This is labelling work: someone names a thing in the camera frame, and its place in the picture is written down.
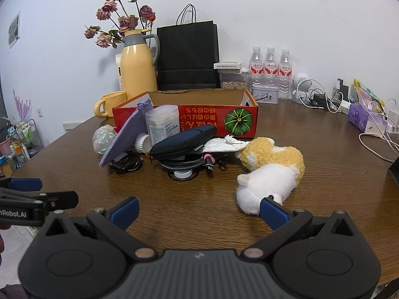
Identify colourful snack bag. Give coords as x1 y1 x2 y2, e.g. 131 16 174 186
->
353 78 385 113

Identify white pill bottle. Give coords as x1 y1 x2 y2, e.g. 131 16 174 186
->
134 133 152 154

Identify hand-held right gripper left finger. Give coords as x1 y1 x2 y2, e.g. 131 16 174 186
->
44 197 158 262

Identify white wall box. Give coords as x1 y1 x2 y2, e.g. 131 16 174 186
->
62 121 86 134

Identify black upright device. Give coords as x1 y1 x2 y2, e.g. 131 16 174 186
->
338 79 350 102

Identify purple tissue box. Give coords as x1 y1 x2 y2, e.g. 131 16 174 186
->
348 103 389 133

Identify metal utility cart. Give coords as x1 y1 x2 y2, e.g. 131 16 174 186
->
0 117 44 178

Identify wall picture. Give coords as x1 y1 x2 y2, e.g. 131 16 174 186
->
8 10 21 49

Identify clear water bottle red label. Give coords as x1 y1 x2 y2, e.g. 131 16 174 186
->
249 46 265 84
264 47 279 84
278 49 294 100

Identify dark blue zip pouch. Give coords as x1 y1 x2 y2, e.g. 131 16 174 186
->
151 126 215 158

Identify yellow and white plush toy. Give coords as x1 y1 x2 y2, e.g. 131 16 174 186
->
234 137 305 216

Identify translucent plastic container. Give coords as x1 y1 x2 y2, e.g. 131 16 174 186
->
145 105 180 146

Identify white cloth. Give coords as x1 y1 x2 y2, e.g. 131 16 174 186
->
202 135 250 153

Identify yellow thermos jug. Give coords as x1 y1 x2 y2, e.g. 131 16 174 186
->
120 29 160 99

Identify grey braided cable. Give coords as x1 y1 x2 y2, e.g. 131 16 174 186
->
157 153 216 172

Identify white round charger disc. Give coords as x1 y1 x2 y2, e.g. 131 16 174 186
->
168 168 200 182

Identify purple fabric pouch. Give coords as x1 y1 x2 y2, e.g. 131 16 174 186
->
99 98 152 167

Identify yellow mug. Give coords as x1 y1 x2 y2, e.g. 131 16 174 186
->
94 91 128 118

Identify iridescent plastic wrap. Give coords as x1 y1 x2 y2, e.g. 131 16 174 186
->
92 125 117 155

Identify white wall charger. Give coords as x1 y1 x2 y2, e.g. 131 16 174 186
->
385 109 399 134

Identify clear food container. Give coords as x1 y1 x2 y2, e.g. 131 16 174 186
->
218 68 250 90

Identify dark box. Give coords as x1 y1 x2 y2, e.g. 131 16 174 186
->
387 159 399 189

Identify white charging cable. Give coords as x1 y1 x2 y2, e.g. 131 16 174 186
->
358 98 399 162

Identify purple flower wall sticker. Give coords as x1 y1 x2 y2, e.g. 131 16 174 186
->
12 89 32 122

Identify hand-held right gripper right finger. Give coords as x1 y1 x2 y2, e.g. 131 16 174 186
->
243 197 356 261

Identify black cable bundle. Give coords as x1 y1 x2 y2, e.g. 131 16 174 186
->
109 152 144 174

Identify flat white box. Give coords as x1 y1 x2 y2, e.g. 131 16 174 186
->
214 60 242 70

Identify white tin box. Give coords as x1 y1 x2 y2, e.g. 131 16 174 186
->
251 83 280 104

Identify red cardboard box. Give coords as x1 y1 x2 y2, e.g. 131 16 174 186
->
112 88 259 139

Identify dried flower bouquet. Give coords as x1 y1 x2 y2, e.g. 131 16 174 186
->
84 0 156 49

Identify black paper bag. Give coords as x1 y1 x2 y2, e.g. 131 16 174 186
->
156 4 221 91

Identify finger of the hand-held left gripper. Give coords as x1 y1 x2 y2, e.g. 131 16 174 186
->
34 191 79 217
0 177 43 191

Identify small white desk fan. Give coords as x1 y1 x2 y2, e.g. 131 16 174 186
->
291 72 314 103

